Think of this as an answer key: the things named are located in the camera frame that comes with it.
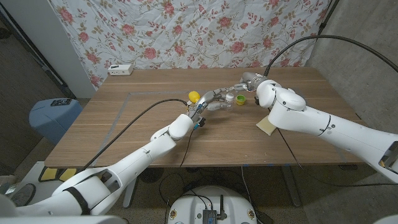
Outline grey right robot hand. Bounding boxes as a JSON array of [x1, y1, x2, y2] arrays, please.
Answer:
[[231, 72, 268, 93]]

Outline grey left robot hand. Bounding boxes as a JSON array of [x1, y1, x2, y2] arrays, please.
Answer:
[[186, 87, 233, 124]]

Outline clear medicine bottle white cap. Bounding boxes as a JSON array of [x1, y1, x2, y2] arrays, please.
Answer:
[[214, 93, 235, 112]]

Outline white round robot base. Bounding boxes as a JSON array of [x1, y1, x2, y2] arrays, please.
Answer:
[[167, 185, 258, 224]]

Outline yellow toy lemon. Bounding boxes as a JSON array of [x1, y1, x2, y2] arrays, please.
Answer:
[[188, 90, 201, 104]]

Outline floral print backdrop cloth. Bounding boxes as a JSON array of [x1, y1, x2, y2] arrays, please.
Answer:
[[49, 0, 333, 90]]

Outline white power strip box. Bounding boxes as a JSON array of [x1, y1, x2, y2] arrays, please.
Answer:
[[108, 63, 134, 77]]

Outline black stand pole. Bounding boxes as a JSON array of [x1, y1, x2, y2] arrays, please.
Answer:
[[316, 0, 340, 40]]

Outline grey table leg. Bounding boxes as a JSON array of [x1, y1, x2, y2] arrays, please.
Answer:
[[281, 166, 302, 208]]

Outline black antenna module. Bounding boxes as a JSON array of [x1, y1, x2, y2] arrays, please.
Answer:
[[202, 195, 228, 224]]

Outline white table leg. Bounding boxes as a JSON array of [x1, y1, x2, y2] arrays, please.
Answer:
[[123, 177, 139, 208]]

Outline black flat device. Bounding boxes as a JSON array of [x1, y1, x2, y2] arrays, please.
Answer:
[[50, 98, 73, 107]]

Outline blue grey bin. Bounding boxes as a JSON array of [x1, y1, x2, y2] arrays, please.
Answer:
[[28, 98, 83, 146]]

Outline yellow black floor sticker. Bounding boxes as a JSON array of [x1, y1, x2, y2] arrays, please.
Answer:
[[38, 166, 77, 183]]

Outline grey white sneaker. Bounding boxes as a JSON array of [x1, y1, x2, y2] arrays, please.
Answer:
[[11, 183, 37, 206]]

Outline left arm thick black cable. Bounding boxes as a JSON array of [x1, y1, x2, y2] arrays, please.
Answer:
[[82, 98, 190, 171]]

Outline arm thick black cable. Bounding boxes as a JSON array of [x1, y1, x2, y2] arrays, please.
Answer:
[[82, 98, 190, 171], [263, 34, 398, 77]]

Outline left wrist thin black cable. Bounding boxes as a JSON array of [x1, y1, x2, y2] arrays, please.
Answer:
[[179, 129, 195, 169]]

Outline wrist thin black cable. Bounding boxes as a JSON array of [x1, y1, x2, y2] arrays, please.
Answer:
[[179, 129, 195, 169], [275, 127, 398, 188]]

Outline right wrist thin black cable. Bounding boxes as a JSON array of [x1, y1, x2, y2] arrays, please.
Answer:
[[275, 127, 398, 188]]

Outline right arm thick black cable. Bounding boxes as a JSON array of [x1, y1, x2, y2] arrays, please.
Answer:
[[263, 34, 398, 77]]

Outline grey floor cable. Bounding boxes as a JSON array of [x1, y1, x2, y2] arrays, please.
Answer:
[[241, 166, 259, 216]]

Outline black looped floor cable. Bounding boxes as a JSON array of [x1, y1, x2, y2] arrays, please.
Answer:
[[158, 172, 215, 215]]

